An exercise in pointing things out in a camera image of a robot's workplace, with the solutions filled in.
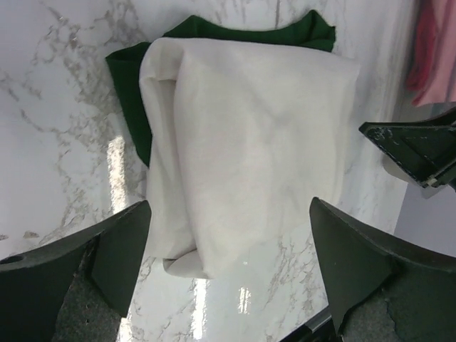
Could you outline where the white and green t-shirt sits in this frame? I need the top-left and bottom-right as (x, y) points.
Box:
(106, 10), (359, 279)

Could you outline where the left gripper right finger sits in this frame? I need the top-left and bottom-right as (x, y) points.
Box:
(309, 197), (455, 341)

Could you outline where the pink t-shirt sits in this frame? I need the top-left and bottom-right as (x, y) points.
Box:
(405, 0), (455, 107)

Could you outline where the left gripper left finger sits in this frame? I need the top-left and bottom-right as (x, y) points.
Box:
(1, 201), (151, 341)

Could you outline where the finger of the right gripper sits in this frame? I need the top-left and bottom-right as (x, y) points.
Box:
(359, 108), (455, 188)

